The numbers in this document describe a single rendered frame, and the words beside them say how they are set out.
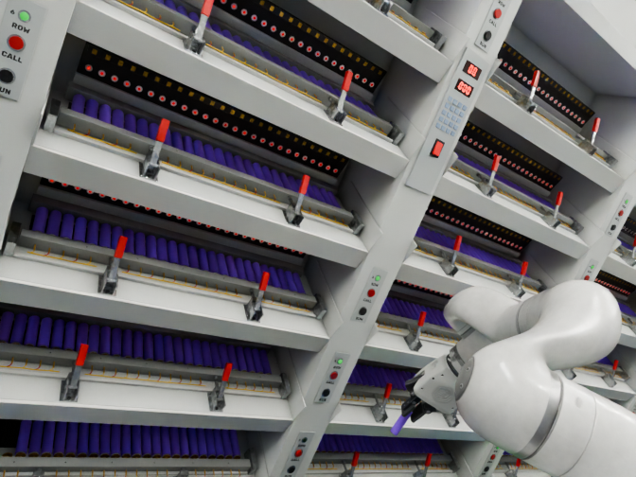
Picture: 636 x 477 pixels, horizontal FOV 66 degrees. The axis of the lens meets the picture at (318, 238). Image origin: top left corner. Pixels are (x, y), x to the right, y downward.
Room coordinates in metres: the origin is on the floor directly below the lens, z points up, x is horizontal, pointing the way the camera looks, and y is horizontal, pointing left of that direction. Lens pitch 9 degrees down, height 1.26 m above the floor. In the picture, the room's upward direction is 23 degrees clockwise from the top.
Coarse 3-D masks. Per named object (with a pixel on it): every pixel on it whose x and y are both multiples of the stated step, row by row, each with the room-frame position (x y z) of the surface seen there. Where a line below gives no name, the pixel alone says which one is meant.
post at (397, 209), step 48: (432, 0) 1.09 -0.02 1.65; (480, 0) 0.97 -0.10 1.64; (480, 48) 0.99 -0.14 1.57; (384, 96) 1.11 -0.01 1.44; (432, 96) 0.98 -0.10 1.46; (384, 192) 1.00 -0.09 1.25; (432, 192) 1.02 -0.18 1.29; (384, 240) 0.98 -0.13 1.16; (336, 288) 1.01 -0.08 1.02; (384, 288) 1.01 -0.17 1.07; (336, 336) 0.98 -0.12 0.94; (288, 432) 0.97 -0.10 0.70
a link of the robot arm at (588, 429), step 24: (576, 384) 0.51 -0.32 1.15; (576, 408) 0.47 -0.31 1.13; (600, 408) 0.48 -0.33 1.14; (624, 408) 0.50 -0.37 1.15; (552, 432) 0.46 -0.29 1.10; (576, 432) 0.46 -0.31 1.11; (600, 432) 0.46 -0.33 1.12; (624, 432) 0.47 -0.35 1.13; (552, 456) 0.46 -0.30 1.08; (576, 456) 0.46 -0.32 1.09; (600, 456) 0.45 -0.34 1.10; (624, 456) 0.45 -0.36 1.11
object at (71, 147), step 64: (128, 64) 0.82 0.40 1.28; (64, 128) 0.72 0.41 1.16; (128, 128) 0.79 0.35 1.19; (192, 128) 0.91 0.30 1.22; (256, 128) 0.96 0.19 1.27; (128, 192) 0.72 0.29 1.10; (192, 192) 0.77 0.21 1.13; (256, 192) 0.89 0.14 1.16; (320, 192) 1.02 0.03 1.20; (320, 256) 0.93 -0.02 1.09
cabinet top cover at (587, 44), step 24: (528, 0) 1.14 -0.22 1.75; (552, 0) 1.10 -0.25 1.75; (576, 0) 1.10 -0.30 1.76; (528, 24) 1.25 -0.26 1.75; (552, 24) 1.20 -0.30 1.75; (576, 24) 1.15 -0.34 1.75; (600, 24) 1.15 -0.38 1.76; (552, 48) 1.33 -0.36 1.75; (576, 48) 1.27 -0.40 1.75; (600, 48) 1.22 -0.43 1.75; (624, 48) 1.21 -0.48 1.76; (576, 72) 1.42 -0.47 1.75; (600, 72) 1.35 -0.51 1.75; (624, 72) 1.29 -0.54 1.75; (624, 96) 1.44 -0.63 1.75
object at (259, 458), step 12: (240, 432) 1.08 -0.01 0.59; (252, 432) 1.07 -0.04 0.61; (240, 444) 1.05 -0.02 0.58; (252, 444) 1.05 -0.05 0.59; (12, 456) 0.77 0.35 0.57; (120, 456) 0.88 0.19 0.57; (180, 456) 0.94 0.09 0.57; (240, 456) 1.03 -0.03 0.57; (252, 456) 1.01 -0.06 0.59; (264, 456) 1.01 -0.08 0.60; (252, 468) 0.99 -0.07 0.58; (264, 468) 0.99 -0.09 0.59
